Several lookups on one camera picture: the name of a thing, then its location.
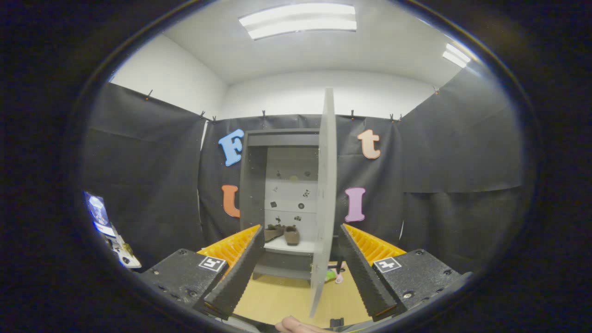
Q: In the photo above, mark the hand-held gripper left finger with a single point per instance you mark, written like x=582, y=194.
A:
x=240, y=273

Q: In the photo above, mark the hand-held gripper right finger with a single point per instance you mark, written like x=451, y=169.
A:
x=363, y=273

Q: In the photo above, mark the brown fuzzy shoe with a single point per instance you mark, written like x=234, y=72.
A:
x=292, y=236
x=274, y=232

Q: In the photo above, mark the dark grey shoe cabinet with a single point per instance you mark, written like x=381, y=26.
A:
x=253, y=185

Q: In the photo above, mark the pink green plush toy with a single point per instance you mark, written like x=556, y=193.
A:
x=339, y=278

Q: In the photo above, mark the black backdrop cloth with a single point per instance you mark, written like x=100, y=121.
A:
x=148, y=185

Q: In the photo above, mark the computer monitor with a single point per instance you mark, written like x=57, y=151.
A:
x=98, y=210

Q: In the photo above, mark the small ceiling light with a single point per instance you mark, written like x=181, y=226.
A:
x=455, y=55

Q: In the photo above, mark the long ceiling light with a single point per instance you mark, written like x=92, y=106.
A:
x=296, y=21

